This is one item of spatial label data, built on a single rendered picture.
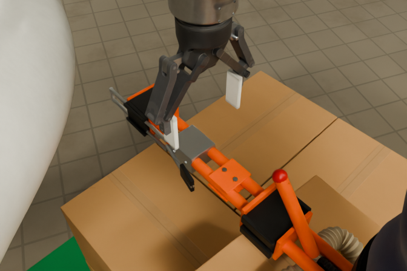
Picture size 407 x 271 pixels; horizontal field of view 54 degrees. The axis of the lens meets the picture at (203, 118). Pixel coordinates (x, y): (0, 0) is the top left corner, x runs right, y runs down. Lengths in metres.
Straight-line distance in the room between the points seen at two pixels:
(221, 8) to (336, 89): 2.17
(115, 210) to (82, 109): 1.22
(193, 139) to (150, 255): 0.56
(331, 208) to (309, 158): 0.61
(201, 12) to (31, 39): 0.32
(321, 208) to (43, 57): 0.77
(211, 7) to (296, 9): 2.84
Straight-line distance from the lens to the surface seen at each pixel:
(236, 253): 0.82
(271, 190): 0.71
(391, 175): 1.54
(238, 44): 0.61
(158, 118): 0.56
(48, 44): 0.19
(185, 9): 0.49
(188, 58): 0.54
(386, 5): 3.59
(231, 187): 0.72
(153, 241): 1.28
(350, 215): 0.90
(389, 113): 2.58
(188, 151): 0.76
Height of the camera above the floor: 1.68
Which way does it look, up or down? 47 degrees down
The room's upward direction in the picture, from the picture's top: straight up
